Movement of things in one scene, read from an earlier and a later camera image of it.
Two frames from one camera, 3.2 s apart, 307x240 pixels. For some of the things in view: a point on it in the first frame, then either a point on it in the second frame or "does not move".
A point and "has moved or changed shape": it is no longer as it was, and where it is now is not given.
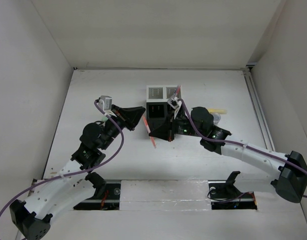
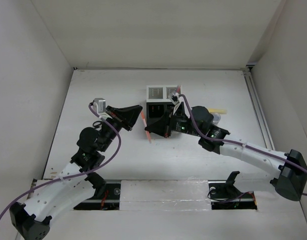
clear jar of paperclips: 217,117 does not move
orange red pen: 147,127 has moved or changed shape
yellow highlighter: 221,111 does not move
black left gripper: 129,117 does not move
